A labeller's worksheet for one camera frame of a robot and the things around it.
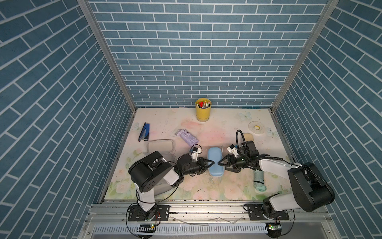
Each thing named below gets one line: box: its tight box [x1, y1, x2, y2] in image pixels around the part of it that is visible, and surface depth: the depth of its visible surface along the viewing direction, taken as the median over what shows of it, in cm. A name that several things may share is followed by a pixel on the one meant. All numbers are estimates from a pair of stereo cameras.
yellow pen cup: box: [195, 98, 212, 122], surface depth 108 cm
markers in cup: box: [195, 100, 211, 109], surface depth 108 cm
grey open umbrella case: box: [146, 139, 176, 163], surface depth 98 cm
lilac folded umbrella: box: [175, 128, 200, 147], surface depth 102 cm
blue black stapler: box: [138, 122, 150, 142], surface depth 107 cm
